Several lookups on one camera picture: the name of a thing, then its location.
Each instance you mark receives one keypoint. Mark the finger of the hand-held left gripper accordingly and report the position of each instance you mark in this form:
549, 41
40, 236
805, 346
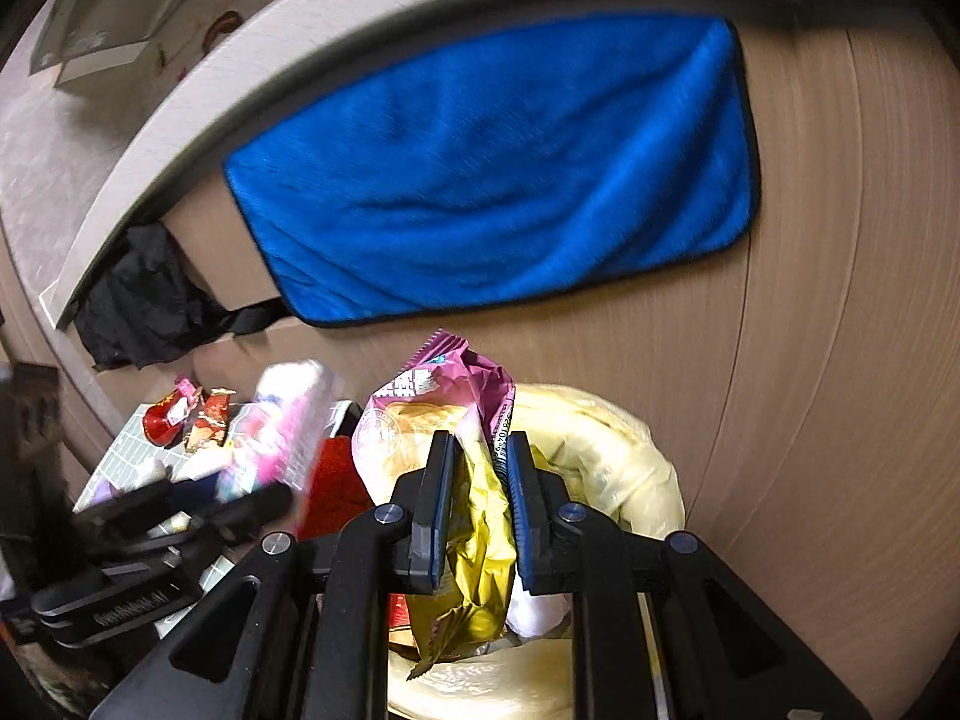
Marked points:
247, 510
124, 506

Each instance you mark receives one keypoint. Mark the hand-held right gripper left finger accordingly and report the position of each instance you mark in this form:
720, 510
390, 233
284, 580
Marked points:
446, 517

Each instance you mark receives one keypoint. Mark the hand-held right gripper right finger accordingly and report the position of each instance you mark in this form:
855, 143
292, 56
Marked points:
523, 525

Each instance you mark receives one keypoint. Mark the pink and white packet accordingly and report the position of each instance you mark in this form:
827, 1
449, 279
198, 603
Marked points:
285, 420

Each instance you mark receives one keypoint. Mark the purple snack bag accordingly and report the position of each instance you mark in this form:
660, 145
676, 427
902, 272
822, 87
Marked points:
420, 420

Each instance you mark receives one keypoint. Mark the yellow plastic bin bag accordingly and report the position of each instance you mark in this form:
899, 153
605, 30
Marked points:
600, 450

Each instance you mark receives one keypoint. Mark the green grid tablecloth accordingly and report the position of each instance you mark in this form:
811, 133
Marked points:
139, 457

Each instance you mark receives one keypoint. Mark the white item in bin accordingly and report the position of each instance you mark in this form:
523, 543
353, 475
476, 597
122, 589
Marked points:
540, 611

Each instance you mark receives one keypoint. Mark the red crumpled wrapper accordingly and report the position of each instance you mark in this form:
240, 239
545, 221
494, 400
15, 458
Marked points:
210, 420
169, 420

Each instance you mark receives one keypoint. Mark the black cloth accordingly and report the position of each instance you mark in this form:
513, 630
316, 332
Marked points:
142, 300

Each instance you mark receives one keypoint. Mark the blue microfibre towel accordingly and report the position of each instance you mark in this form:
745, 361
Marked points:
487, 180

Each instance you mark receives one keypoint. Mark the steel range hood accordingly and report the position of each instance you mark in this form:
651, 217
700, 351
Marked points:
105, 52

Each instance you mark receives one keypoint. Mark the cartoon couple wall poster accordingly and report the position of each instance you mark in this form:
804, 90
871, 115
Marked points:
225, 26

